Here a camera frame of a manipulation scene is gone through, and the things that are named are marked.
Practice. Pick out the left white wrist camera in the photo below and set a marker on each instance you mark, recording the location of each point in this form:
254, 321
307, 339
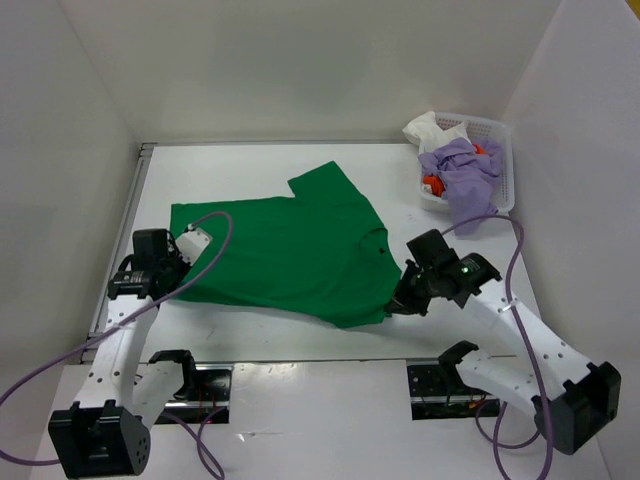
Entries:
192, 243

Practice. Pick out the white t-shirt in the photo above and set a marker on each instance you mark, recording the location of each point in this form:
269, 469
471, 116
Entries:
424, 132

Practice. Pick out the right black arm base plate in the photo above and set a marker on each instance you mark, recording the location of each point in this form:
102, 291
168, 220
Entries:
434, 397

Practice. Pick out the white plastic basket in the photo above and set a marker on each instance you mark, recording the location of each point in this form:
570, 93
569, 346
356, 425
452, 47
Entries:
503, 196

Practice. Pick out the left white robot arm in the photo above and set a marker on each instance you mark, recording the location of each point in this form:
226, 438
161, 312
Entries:
106, 430

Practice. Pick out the orange t-shirt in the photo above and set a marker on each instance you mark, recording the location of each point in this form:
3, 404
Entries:
456, 167

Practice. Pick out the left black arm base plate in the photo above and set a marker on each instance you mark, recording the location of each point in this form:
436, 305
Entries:
209, 399

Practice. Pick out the green t-shirt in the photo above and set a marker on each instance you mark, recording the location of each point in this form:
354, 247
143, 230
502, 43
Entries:
322, 252

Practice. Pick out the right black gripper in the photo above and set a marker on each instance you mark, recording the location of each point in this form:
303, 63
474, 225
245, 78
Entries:
402, 301

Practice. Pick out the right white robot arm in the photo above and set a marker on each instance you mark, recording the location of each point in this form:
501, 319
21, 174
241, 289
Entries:
569, 397

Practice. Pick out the purple t-shirt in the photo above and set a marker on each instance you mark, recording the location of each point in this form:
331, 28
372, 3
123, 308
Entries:
469, 210

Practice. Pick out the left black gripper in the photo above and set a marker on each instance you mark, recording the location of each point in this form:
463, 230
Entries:
184, 265

